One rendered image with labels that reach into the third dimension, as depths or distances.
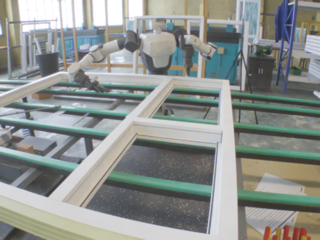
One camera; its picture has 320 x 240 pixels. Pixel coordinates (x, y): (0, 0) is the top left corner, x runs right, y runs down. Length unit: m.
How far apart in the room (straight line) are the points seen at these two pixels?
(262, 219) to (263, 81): 4.41
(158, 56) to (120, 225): 1.49
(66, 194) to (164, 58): 1.44
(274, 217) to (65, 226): 0.77
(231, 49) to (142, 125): 4.44
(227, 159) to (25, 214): 0.58
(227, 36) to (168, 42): 3.47
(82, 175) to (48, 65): 5.33
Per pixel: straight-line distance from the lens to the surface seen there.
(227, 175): 0.68
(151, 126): 0.98
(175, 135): 0.97
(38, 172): 0.99
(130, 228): 0.52
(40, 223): 0.60
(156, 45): 1.81
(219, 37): 5.24
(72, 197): 0.65
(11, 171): 1.35
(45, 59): 5.91
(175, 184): 0.74
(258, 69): 5.16
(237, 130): 1.19
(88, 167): 0.71
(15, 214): 0.65
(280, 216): 1.04
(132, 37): 1.82
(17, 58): 10.43
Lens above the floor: 1.33
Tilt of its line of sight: 23 degrees down
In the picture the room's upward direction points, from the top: straight up
